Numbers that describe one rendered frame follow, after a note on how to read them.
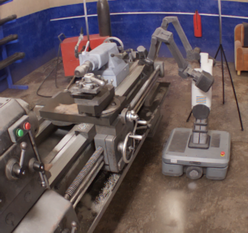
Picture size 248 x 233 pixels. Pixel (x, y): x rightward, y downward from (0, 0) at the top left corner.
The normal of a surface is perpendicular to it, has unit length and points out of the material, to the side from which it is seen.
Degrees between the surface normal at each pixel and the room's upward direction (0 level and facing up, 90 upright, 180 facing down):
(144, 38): 90
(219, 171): 90
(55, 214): 32
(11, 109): 45
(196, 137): 90
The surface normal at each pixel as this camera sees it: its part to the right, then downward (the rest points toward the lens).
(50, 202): 0.42, -0.72
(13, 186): 0.94, 0.07
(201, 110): -0.34, 0.44
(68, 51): 0.00, 0.44
